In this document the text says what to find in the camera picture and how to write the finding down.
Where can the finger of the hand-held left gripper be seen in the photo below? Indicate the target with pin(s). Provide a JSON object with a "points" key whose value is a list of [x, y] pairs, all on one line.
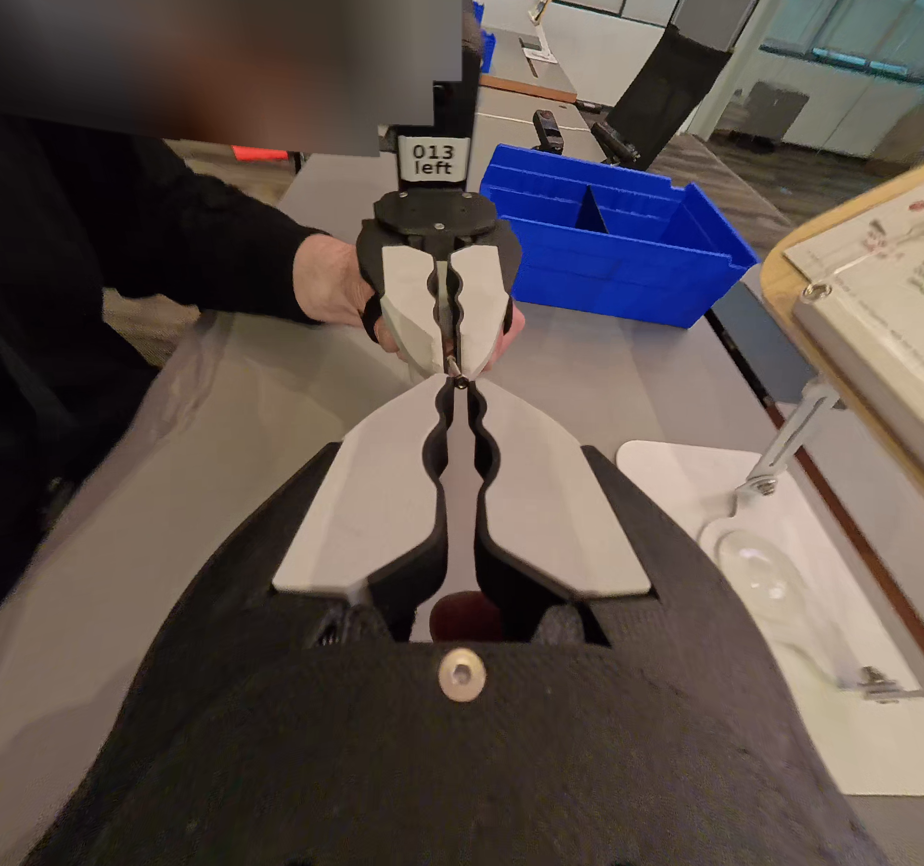
{"points": [[408, 303], [483, 303]]}

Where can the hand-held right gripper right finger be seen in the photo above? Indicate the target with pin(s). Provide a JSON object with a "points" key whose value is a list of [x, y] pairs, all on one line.
{"points": [[563, 505]]}

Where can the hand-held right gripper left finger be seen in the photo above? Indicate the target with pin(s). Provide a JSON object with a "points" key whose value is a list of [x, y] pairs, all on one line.
{"points": [[361, 505]]}

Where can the metal bolt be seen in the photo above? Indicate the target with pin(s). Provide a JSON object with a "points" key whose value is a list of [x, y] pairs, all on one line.
{"points": [[449, 332]]}

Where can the blue plastic bin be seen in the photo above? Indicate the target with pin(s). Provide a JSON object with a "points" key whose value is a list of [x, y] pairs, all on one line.
{"points": [[613, 281]]}

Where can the person's left forearm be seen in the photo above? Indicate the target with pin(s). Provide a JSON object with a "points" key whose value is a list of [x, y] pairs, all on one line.
{"points": [[238, 245]]}

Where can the grey desk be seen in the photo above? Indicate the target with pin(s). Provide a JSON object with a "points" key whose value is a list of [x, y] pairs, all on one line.
{"points": [[613, 389]]}

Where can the person's left hand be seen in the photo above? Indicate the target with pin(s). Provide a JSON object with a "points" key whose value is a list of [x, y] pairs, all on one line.
{"points": [[328, 281]]}

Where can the grey table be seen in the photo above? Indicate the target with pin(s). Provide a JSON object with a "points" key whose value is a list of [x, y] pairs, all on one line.
{"points": [[505, 137]]}

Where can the wooden table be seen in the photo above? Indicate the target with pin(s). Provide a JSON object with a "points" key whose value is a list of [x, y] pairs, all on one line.
{"points": [[520, 79]]}

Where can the small blue bin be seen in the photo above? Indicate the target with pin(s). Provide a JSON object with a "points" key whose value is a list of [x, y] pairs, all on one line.
{"points": [[489, 46]]}

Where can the orange traffic cone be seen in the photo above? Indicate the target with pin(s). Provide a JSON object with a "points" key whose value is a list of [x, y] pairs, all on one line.
{"points": [[256, 154]]}

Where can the black office chair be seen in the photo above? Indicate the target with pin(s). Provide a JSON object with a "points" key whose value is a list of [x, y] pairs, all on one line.
{"points": [[671, 86]]}

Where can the wooden board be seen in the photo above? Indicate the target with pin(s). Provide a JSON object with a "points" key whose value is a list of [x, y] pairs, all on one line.
{"points": [[779, 295]]}

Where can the white plastic block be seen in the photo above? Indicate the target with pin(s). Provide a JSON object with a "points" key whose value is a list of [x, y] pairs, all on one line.
{"points": [[866, 353]]}

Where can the grey cabinet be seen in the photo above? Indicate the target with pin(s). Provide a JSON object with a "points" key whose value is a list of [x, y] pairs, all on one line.
{"points": [[776, 111]]}

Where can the person's black clothing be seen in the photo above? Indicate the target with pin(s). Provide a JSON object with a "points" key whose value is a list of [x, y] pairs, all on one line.
{"points": [[58, 303]]}

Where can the printed paper sheet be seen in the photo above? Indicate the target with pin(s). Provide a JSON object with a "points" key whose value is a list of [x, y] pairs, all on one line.
{"points": [[866, 245]]}

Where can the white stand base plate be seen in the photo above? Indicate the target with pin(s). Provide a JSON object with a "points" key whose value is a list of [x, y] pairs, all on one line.
{"points": [[671, 476]]}

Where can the black action camera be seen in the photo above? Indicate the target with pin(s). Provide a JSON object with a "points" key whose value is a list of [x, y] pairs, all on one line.
{"points": [[548, 131]]}

